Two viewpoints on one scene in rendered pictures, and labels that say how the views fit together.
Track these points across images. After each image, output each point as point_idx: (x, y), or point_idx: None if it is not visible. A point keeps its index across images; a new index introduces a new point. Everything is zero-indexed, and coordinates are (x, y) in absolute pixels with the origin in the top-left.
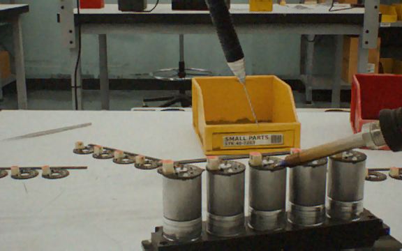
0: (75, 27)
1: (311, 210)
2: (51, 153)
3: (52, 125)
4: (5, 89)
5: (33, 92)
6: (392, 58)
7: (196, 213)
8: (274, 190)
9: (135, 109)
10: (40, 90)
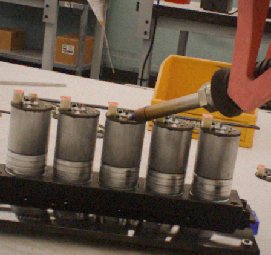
0: (152, 18)
1: (163, 178)
2: (3, 99)
3: (29, 80)
4: (86, 74)
5: (112, 82)
6: None
7: (35, 149)
8: (122, 145)
9: (127, 85)
10: (120, 82)
